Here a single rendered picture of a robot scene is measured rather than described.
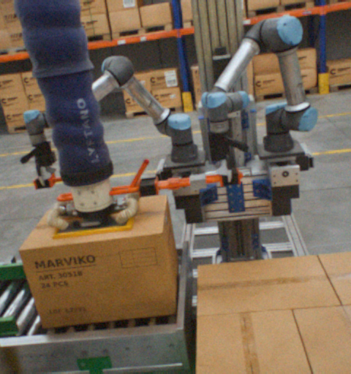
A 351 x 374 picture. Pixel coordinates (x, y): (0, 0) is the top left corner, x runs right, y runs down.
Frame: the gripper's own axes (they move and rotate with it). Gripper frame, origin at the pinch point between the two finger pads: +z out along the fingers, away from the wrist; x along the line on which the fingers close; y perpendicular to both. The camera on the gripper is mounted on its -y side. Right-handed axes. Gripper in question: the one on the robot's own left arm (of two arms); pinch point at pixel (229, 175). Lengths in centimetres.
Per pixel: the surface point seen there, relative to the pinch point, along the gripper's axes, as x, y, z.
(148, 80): -714, 106, 33
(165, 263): 20.1, 31.0, 27.2
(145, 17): -710, 90, -87
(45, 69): 11, 63, -55
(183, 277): 1, 27, 47
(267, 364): 51, -3, 54
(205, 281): -3, 17, 53
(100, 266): 20, 58, 25
